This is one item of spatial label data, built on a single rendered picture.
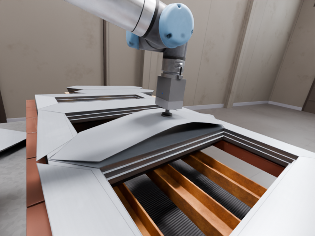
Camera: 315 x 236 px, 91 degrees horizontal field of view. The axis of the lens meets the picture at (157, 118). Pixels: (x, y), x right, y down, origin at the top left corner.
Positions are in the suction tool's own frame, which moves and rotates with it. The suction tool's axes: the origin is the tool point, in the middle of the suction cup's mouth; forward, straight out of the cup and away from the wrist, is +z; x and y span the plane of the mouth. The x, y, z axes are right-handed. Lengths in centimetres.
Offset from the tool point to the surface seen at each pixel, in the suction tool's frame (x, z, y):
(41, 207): 37.4, 9.1, -15.4
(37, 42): 57, -33, 261
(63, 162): 33.6, 5.6, -7.2
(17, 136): 52, 20, 46
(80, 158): 29.9, 4.4, -8.8
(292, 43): -764, -160, 264
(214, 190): -27.2, 36.5, -9.8
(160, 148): 8.4, 5.4, -10.0
